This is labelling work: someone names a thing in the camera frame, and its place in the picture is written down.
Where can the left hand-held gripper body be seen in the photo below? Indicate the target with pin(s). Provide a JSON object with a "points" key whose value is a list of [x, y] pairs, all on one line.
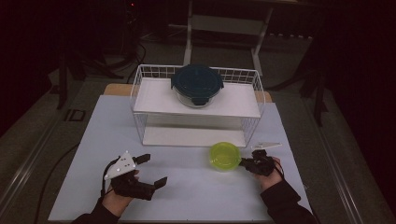
{"points": [[121, 168]]}

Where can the black square floor plate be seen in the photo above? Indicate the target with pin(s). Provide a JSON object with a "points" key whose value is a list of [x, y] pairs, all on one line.
{"points": [[74, 115]]}

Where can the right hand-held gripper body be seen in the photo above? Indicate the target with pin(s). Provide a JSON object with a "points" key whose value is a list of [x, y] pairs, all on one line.
{"points": [[261, 163]]}

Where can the person's left hand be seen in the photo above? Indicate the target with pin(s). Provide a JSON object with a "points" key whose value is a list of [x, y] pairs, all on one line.
{"points": [[116, 203]]}

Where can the round container with dark blue lid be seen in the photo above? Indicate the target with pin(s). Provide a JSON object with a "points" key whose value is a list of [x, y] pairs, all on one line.
{"points": [[196, 82]]}

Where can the yellow-green lidded container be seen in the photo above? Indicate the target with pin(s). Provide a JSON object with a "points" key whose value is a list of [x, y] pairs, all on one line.
{"points": [[224, 156]]}

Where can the metal floor rail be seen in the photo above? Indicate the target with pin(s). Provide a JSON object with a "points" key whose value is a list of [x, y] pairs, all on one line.
{"points": [[336, 168], [29, 161]]}

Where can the person's right hand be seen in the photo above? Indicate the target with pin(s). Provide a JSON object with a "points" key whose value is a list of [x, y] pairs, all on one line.
{"points": [[270, 182]]}

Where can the white metal table frame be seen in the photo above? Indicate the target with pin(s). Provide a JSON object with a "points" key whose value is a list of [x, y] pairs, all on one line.
{"points": [[224, 25]]}

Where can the black metal stand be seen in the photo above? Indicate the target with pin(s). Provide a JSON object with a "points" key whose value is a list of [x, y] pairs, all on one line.
{"points": [[318, 93], [63, 81]]}

